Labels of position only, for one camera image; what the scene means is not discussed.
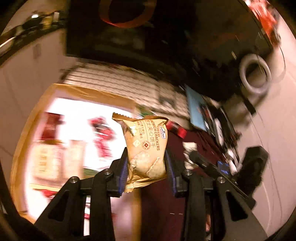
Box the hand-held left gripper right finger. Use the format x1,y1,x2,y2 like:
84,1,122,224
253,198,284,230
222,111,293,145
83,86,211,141
165,146,269,241

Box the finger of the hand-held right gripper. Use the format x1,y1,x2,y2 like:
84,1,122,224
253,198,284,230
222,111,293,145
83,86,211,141
188,149,234,181

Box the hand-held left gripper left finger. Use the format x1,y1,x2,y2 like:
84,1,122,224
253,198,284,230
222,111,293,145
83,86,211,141
33,147,129,241

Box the golden cracker packet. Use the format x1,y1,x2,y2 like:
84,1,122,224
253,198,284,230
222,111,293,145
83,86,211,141
112,112,169,193

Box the large beige snack packet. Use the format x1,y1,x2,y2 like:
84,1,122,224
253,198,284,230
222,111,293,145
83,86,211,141
32,142,65,184

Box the gold box with white inside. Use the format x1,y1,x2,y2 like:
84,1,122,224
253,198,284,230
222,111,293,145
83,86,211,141
10,83,142,241

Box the white charger adapter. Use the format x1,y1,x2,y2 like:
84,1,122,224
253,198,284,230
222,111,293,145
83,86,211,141
227,149,240,176

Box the black and white snack packet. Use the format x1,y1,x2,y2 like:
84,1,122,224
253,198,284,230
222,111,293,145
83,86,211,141
183,141,200,170

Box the puffy green snack packet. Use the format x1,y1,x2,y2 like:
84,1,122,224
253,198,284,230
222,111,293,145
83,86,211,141
83,168,102,178

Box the white power bank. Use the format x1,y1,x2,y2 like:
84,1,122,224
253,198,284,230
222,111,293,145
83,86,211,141
211,117,226,145

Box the maroon cloth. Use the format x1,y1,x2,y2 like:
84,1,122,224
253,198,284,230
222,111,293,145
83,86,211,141
139,125,234,241

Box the red and black snack packet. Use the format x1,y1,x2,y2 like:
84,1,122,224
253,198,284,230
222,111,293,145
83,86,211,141
88,117,116,161

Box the dark red snack packet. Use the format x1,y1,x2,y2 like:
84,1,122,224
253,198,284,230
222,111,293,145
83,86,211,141
166,120,187,139

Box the long beige snack packet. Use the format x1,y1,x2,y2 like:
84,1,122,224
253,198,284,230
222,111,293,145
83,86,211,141
67,139,85,172

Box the blue notebook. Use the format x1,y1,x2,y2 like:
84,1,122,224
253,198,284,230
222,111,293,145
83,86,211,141
185,86,210,133

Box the long red snack packet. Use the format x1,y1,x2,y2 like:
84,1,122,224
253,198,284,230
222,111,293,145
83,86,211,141
39,189,61,199

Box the small crimson snack packet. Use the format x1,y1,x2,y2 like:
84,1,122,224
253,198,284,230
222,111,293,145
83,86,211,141
40,112,65,143

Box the beige grey keyboard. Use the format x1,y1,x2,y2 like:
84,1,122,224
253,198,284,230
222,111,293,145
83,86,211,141
62,62,193,119

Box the white tape roll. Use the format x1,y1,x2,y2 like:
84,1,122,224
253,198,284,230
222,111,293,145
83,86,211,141
238,53,272,94

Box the white lower cabinets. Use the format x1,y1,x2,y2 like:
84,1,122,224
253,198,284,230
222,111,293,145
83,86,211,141
0,30,70,163

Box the red blurred object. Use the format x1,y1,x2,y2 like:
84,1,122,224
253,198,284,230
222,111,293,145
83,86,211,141
245,0,282,47

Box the black kitchen counter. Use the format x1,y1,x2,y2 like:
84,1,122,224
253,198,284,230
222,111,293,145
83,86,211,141
0,9,68,66

